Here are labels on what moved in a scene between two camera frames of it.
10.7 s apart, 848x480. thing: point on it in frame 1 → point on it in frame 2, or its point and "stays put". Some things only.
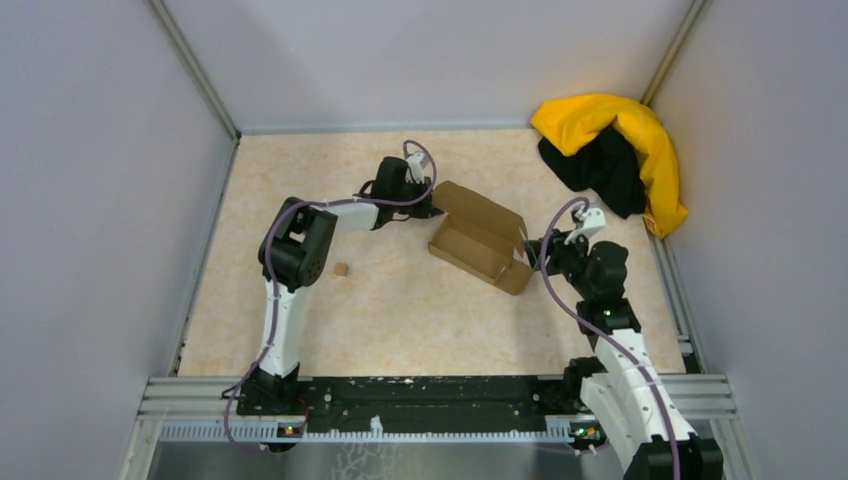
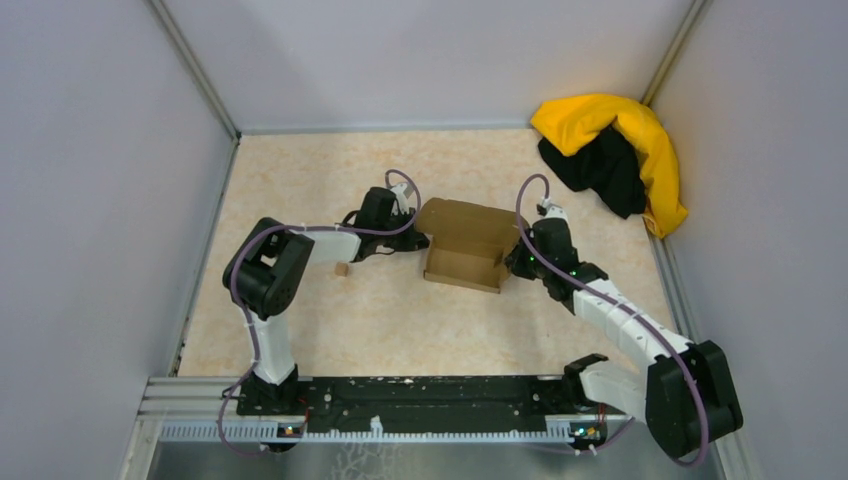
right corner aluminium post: [692, 17] stays put
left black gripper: [426, 208] → [415, 240]
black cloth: [611, 167] stays put
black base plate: [405, 401] stays put
